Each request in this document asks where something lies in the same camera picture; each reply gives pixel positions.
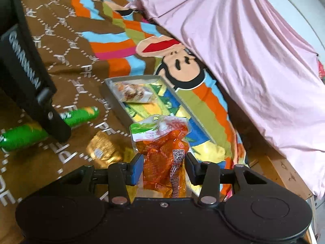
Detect gold foil snack packet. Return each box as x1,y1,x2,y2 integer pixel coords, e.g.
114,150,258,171
86,131,123,169

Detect orange snack packet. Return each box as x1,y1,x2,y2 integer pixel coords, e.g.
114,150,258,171
129,115,191,198

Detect green snack tube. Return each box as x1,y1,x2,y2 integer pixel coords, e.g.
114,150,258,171
1,106,100,152

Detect colourful monkey bedspread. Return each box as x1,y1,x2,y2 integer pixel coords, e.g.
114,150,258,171
1,0,246,243

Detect grey metal tray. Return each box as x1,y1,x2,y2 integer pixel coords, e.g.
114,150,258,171
100,75,216,146

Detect clear nut snack packet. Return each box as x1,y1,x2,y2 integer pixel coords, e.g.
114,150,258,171
111,82,155,103

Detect pink sheet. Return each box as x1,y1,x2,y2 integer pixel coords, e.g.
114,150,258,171
128,0,324,197

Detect wooden bed frame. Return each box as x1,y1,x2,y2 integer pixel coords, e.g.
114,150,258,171
48,0,321,244

